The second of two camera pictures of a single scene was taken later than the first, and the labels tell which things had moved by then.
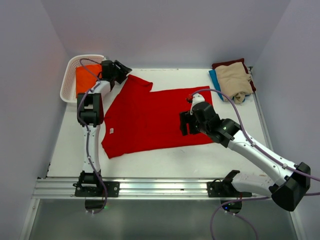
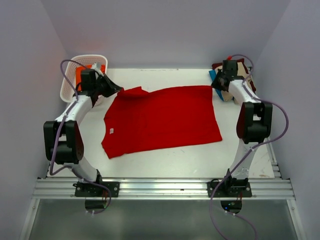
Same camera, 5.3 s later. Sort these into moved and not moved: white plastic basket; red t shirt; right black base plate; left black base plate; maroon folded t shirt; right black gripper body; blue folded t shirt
Moved: right black gripper body
Not moved: red t shirt; blue folded t shirt; right black base plate; maroon folded t shirt; left black base plate; white plastic basket
